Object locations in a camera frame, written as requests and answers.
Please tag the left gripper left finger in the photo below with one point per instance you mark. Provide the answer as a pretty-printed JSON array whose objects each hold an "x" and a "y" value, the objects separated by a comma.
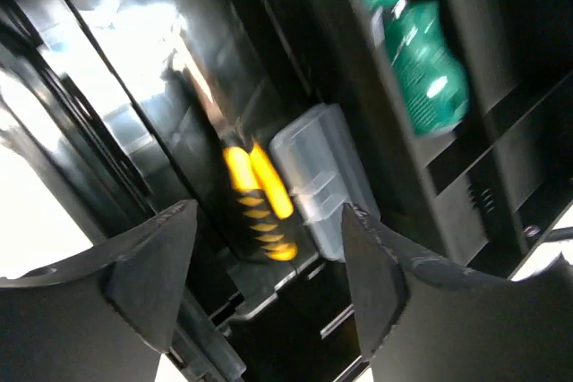
[{"x": 105, "y": 314}]

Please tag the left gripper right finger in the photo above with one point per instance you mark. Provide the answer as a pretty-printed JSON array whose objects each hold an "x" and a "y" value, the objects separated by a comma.
[{"x": 422, "y": 317}]

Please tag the yellow pliers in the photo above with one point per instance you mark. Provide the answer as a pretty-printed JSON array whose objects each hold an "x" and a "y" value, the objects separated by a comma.
[{"x": 261, "y": 195}]

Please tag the black plastic toolbox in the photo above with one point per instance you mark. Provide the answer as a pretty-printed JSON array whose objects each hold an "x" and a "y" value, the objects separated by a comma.
[{"x": 119, "y": 106}]

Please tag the clear plastic parts box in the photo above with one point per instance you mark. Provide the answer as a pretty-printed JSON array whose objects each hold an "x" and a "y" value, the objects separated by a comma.
[{"x": 319, "y": 163}]

